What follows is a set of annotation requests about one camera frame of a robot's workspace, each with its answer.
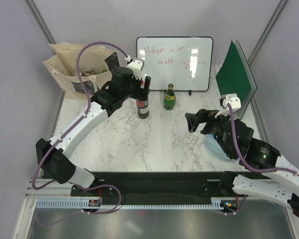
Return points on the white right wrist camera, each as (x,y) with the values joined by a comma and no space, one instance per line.
(228,99)

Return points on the white slotted cable duct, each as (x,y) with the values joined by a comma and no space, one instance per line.
(211,204)

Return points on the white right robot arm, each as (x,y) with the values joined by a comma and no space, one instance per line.
(236,141)

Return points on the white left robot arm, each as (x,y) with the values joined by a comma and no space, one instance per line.
(53,155)

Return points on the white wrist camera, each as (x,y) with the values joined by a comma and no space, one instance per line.
(135,64)
(228,99)

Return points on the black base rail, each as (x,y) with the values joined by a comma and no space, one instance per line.
(160,187)

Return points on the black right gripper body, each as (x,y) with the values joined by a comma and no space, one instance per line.
(215,125)

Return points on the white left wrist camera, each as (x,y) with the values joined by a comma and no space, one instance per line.
(135,64)

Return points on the small whiteboard black frame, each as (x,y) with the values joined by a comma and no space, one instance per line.
(183,61)

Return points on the light blue face mask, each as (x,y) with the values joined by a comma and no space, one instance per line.
(214,148)

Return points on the green folder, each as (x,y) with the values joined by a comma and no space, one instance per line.
(236,77)

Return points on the beige canvas tote bag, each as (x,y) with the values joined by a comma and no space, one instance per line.
(62,67)

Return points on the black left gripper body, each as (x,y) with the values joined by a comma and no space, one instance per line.
(135,90)

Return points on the Coca-Cola glass bottle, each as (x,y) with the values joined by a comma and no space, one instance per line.
(142,106)

